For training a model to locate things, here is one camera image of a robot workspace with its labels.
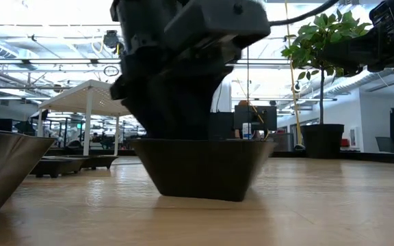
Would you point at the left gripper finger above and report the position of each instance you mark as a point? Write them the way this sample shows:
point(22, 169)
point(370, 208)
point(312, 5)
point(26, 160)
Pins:
point(197, 102)
point(159, 109)

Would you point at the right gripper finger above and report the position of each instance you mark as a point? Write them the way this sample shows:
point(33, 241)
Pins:
point(361, 39)
point(344, 56)

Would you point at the black wavy square mini plate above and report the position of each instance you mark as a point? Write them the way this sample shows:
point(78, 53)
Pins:
point(200, 171)
point(5, 164)

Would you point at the small black square mini plate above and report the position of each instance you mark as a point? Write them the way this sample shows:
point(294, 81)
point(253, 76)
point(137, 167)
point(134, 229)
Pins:
point(56, 167)
point(98, 161)

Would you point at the black cabinet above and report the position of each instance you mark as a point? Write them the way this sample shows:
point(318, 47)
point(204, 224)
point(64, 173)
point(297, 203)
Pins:
point(222, 126)

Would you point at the person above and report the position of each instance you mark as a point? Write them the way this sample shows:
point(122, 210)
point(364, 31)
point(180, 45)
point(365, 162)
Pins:
point(243, 102)

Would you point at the white bottle blue label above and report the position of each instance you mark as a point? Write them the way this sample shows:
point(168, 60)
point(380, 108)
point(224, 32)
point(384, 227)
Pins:
point(246, 131)

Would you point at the black computer monitor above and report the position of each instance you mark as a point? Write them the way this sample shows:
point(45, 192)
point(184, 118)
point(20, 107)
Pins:
point(255, 118)

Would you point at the red object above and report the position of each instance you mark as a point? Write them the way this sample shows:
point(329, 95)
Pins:
point(344, 143)

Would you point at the green potted plant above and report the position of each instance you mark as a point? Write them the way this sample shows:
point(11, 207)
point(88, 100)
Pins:
point(321, 141)

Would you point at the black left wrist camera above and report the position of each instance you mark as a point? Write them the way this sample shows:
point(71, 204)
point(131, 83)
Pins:
point(217, 20)

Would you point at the black aluminium table frame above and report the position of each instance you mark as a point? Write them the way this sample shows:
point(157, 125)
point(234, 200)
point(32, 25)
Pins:
point(371, 157)

